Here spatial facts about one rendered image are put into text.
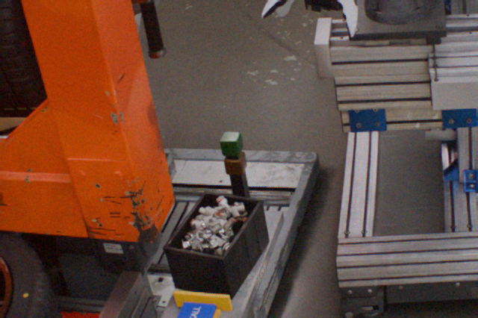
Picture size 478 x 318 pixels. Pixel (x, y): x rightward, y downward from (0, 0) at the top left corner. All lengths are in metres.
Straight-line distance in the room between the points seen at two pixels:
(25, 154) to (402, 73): 0.87
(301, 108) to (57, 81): 1.65
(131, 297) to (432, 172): 0.96
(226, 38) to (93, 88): 2.14
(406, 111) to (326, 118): 1.08
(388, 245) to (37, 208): 0.88
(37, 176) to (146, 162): 0.26
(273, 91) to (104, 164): 1.65
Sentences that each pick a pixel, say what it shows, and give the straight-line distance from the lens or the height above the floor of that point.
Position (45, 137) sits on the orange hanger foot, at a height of 0.78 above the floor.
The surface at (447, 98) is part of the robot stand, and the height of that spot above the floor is 0.69.
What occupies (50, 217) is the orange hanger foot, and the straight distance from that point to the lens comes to 2.16.
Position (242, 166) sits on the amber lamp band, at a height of 0.59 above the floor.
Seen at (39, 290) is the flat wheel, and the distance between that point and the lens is 2.08.
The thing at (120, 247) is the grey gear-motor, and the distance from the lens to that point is 2.40.
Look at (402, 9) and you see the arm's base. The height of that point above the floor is 0.85.
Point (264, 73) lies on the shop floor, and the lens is 3.69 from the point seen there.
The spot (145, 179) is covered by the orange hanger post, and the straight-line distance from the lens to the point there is 2.02.
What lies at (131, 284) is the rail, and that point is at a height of 0.39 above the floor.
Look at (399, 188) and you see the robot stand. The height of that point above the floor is 0.21.
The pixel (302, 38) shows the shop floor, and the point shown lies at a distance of 3.90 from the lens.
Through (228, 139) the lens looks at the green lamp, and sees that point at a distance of 2.10.
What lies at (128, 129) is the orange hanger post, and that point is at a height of 0.80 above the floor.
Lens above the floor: 1.78
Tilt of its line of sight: 34 degrees down
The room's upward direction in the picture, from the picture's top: 11 degrees counter-clockwise
